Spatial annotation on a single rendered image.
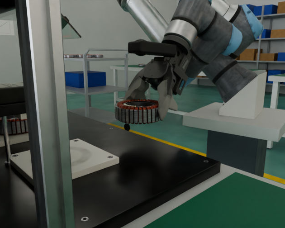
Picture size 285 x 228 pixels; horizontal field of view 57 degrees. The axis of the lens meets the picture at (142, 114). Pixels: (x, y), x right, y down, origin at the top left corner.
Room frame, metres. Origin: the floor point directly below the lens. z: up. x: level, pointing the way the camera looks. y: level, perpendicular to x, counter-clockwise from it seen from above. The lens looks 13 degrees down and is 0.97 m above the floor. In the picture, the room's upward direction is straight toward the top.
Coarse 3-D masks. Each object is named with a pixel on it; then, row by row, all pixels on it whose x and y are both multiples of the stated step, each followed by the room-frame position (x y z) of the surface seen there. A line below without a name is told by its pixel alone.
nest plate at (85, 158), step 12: (72, 144) 0.52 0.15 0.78; (84, 144) 0.52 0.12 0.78; (12, 156) 0.46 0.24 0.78; (24, 156) 0.46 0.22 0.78; (72, 156) 0.46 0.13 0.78; (84, 156) 0.46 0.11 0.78; (96, 156) 0.46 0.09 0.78; (108, 156) 0.46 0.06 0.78; (24, 168) 0.41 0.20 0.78; (72, 168) 0.41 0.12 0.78; (84, 168) 0.41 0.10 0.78; (96, 168) 0.42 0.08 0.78
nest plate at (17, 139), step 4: (0, 136) 0.58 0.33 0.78; (12, 136) 0.58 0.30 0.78; (16, 136) 0.58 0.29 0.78; (20, 136) 0.58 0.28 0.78; (24, 136) 0.58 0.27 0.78; (0, 140) 0.55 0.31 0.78; (12, 140) 0.56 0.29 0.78; (16, 140) 0.56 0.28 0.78; (20, 140) 0.57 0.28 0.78; (24, 140) 0.57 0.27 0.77; (28, 140) 0.58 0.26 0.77; (0, 144) 0.54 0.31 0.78; (4, 144) 0.54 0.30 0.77
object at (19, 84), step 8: (0, 88) 0.37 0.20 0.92; (8, 88) 0.37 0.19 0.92; (16, 88) 0.38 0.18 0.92; (0, 96) 0.37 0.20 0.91; (8, 96) 0.37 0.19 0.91; (16, 96) 0.38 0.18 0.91; (0, 104) 0.37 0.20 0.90; (8, 104) 0.37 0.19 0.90; (16, 104) 0.38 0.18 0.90; (24, 104) 0.39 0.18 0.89; (0, 112) 0.36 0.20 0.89; (8, 112) 0.37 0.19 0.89; (16, 112) 0.38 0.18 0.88; (24, 112) 0.38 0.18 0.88
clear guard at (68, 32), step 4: (8, 16) 0.72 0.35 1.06; (12, 16) 0.72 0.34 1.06; (12, 20) 0.81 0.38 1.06; (16, 20) 0.81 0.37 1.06; (64, 20) 0.67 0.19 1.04; (64, 24) 0.68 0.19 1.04; (68, 24) 0.67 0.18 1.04; (64, 28) 0.70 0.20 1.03; (68, 28) 0.69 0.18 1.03; (72, 28) 0.68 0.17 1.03; (64, 32) 0.72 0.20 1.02; (68, 32) 0.70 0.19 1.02; (72, 32) 0.69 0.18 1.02; (76, 32) 0.68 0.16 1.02; (64, 36) 0.74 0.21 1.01; (68, 36) 0.72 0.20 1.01; (72, 36) 0.71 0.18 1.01; (76, 36) 0.70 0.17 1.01; (80, 36) 0.69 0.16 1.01
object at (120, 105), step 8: (120, 104) 0.57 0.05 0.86; (128, 104) 0.61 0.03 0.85; (136, 104) 0.62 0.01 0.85; (144, 104) 0.62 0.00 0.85; (152, 104) 0.59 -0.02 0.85; (120, 112) 0.55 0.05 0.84; (128, 112) 0.54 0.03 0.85; (136, 112) 0.53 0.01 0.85; (144, 112) 0.53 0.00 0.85; (152, 112) 0.54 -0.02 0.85; (120, 120) 0.55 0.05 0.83; (128, 120) 0.54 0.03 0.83; (136, 120) 0.53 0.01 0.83; (144, 120) 0.53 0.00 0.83; (152, 120) 0.54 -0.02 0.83
